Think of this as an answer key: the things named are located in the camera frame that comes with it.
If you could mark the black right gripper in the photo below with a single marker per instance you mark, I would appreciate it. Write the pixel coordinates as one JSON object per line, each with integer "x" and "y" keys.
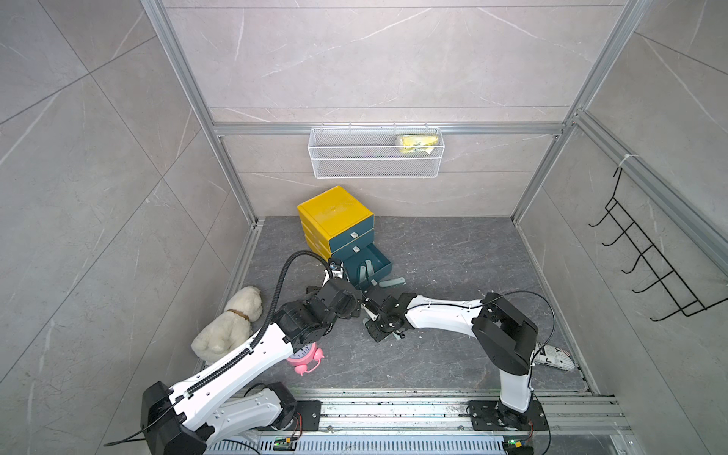
{"x": 373, "y": 331}

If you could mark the teal top drawer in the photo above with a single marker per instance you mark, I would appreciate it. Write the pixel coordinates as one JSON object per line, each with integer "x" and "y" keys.
{"x": 350, "y": 234}

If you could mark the black wall hook rack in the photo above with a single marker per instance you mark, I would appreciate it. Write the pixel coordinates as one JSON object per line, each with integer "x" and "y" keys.
{"x": 682, "y": 299}

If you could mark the yellow sponge in basket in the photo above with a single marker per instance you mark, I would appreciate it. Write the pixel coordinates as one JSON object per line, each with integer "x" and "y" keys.
{"x": 417, "y": 144}

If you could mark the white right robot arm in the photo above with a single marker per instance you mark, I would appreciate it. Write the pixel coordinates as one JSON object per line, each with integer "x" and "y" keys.
{"x": 508, "y": 337}

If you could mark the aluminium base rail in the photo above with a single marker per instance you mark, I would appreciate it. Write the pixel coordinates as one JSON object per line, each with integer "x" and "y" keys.
{"x": 381, "y": 421}

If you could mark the teal drawer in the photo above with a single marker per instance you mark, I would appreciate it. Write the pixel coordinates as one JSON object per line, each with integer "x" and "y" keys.
{"x": 356, "y": 246}
{"x": 350, "y": 234}
{"x": 381, "y": 264}

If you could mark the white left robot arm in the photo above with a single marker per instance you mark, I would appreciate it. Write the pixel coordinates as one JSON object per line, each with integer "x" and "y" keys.
{"x": 202, "y": 410}

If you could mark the teal bottom drawer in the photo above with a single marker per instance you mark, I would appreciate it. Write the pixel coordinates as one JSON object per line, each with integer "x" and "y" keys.
{"x": 381, "y": 264}

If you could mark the pink alarm clock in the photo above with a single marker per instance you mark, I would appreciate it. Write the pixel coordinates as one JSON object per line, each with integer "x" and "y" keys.
{"x": 306, "y": 360}

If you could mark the yellow drawer cabinet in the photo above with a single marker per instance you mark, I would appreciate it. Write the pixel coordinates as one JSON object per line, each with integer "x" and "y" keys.
{"x": 325, "y": 215}

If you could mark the mint knife vertical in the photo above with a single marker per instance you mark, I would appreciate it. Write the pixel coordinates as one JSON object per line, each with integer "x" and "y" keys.
{"x": 370, "y": 269}

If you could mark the white wire mesh basket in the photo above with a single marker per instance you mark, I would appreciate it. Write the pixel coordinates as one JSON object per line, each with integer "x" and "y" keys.
{"x": 370, "y": 152}

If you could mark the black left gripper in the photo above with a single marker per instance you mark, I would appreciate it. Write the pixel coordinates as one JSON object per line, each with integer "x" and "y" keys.
{"x": 350, "y": 297}

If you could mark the white plush teddy bear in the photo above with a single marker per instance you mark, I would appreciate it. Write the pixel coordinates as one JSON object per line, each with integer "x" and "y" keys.
{"x": 231, "y": 328}

